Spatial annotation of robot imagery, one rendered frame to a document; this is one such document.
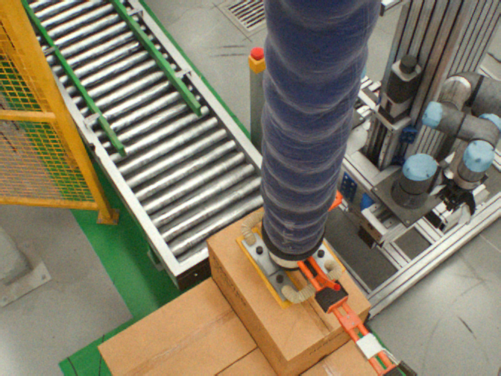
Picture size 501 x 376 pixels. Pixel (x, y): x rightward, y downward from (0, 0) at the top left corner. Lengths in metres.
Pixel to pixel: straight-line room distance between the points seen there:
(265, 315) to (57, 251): 1.66
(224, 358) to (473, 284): 1.55
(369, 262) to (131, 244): 1.35
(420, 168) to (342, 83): 1.12
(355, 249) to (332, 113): 2.01
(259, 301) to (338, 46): 1.43
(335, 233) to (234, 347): 0.95
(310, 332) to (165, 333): 0.74
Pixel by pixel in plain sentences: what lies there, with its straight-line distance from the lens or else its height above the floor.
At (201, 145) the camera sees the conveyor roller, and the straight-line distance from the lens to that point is 3.30.
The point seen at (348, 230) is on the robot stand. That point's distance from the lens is 3.46.
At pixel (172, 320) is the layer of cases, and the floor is 0.54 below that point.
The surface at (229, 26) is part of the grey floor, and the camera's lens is 4.58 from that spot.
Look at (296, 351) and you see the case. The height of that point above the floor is 0.94.
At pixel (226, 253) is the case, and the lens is 2.56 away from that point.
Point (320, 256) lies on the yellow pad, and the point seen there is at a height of 1.10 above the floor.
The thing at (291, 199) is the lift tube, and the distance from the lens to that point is 1.79.
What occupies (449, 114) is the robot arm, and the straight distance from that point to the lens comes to 1.87.
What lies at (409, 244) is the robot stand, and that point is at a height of 0.21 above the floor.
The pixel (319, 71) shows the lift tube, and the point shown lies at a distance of 1.31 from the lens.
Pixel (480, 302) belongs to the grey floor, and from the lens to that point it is 3.69.
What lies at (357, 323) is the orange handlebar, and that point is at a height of 1.19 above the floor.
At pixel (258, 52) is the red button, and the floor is 1.04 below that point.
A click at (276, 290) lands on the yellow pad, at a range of 2.36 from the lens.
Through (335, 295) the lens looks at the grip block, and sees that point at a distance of 2.24.
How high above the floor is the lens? 3.29
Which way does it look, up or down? 61 degrees down
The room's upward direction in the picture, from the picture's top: straight up
